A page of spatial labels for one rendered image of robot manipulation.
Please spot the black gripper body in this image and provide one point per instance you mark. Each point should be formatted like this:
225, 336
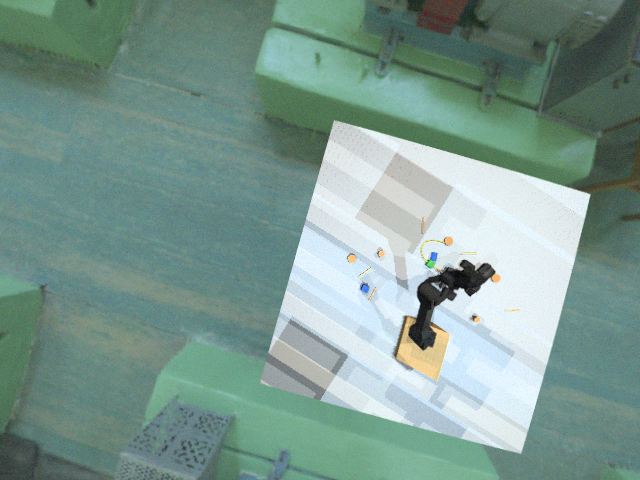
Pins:
452, 294

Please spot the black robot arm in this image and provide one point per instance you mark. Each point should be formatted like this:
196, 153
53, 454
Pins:
429, 297

